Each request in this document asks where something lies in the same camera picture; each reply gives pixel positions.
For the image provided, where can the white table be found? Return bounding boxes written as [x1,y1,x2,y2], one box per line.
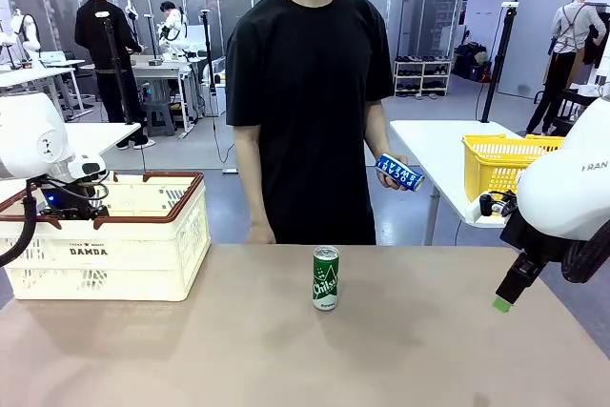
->
[389,119,525,246]
[61,122,143,174]

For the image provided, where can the person's right forearm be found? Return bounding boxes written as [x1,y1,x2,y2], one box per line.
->
[233,121,274,230]

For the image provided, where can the grey step stool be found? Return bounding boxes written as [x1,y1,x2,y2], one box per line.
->
[142,100,177,137]

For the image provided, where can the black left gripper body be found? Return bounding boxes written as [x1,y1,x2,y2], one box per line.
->
[36,180,112,231]

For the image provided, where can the white shoe rack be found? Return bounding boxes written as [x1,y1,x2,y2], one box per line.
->
[393,57,453,97]

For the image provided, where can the blue Pocari Sweat can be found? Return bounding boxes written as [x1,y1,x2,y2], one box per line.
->
[375,153,426,193]

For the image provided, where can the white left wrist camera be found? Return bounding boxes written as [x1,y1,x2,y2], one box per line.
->
[66,153,110,183]

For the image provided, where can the person's left forearm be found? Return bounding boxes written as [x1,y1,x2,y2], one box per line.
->
[364,99,397,163]

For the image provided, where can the person in black t-shirt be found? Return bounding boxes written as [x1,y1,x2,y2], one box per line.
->
[225,0,397,246]

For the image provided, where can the grey background workbench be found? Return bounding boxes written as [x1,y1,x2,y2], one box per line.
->
[128,54,204,137]

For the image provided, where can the person's right hand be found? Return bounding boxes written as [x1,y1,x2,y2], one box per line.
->
[247,221,278,246]

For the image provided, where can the black hanging garments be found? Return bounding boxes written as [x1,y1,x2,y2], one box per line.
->
[581,10,610,70]

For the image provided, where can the black camera tripod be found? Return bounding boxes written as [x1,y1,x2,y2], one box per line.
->
[199,10,218,93]
[480,2,519,123]
[94,10,137,126]

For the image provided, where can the green white Chilsung can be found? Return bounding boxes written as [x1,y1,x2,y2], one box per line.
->
[312,245,341,312]

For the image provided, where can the person's left hand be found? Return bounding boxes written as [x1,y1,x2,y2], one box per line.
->
[376,153,411,191]

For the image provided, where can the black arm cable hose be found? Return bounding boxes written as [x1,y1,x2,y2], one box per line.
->
[560,228,610,284]
[0,176,39,269]

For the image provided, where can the white background desk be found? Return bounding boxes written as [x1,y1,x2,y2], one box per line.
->
[0,66,94,123]

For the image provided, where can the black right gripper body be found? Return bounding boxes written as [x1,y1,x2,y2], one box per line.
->
[498,209,569,265]

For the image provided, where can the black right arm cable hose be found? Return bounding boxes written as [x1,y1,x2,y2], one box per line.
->
[560,228,610,284]

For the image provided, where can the pile of dark bags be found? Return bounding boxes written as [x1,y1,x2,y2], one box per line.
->
[452,42,492,83]

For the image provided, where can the cream basket with brown rim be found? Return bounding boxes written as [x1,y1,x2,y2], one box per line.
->
[0,171,213,303]

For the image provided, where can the mannequin with grey apron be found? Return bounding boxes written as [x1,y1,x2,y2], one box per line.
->
[526,0,609,136]

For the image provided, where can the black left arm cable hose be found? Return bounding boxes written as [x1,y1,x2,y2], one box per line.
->
[0,176,39,269]

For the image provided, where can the yellow plastic basket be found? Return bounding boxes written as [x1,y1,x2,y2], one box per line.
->
[461,133,566,203]

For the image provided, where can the man with black cap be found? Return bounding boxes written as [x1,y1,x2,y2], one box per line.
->
[74,0,156,151]

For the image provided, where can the black chair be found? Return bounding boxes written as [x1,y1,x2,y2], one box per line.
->
[533,87,597,136]

